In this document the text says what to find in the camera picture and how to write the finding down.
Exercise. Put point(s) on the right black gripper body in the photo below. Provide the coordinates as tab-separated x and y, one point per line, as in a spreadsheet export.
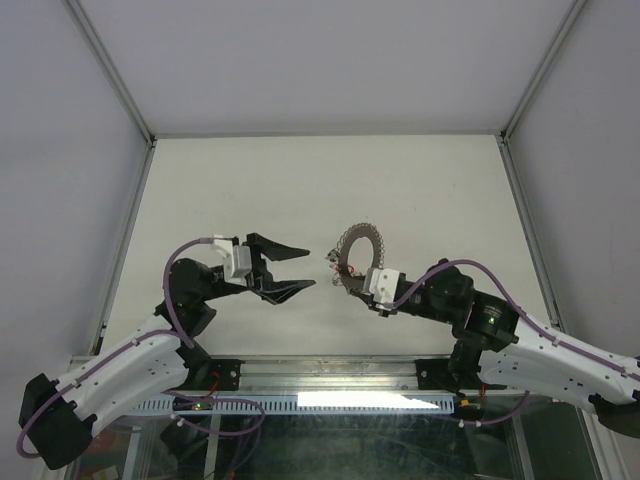
382	311

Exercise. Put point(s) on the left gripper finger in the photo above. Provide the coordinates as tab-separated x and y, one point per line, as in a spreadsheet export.
263	248
278	292

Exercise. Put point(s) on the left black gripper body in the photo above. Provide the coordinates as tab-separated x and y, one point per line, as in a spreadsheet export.
258	267

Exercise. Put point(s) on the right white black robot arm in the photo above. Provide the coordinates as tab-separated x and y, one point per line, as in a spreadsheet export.
499	344

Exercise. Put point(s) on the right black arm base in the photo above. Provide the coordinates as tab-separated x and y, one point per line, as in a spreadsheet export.
450	375

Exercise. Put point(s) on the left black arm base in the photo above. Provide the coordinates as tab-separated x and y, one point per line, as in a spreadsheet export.
222	373

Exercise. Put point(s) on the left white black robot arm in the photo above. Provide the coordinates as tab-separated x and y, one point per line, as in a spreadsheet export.
60	417

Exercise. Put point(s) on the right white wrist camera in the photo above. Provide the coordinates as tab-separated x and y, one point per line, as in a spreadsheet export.
382	282

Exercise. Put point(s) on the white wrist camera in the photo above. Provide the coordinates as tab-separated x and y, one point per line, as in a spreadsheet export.
382	282
237	262

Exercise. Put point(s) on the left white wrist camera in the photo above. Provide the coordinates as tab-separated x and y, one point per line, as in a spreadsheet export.
237	262

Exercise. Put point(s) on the aluminium mounting rail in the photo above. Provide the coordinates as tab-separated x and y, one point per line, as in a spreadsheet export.
350	372

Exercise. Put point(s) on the white slotted cable duct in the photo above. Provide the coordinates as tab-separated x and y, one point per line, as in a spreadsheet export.
304	403

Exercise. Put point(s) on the right aluminium frame post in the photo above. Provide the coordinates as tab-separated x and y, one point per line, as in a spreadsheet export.
544	66

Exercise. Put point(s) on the aluminium frame post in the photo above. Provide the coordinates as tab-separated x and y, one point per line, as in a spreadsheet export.
544	66
93	40

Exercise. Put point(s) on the left aluminium frame post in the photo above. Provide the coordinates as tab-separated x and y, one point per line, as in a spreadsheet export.
93	40

